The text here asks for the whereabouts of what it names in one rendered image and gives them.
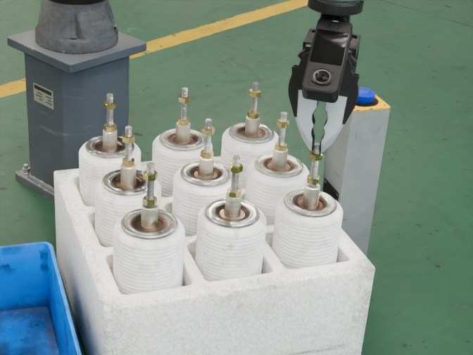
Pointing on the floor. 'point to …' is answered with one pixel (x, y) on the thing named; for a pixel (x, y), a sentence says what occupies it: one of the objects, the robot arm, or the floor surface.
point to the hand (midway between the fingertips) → (317, 144)
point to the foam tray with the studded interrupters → (209, 297)
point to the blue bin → (34, 303)
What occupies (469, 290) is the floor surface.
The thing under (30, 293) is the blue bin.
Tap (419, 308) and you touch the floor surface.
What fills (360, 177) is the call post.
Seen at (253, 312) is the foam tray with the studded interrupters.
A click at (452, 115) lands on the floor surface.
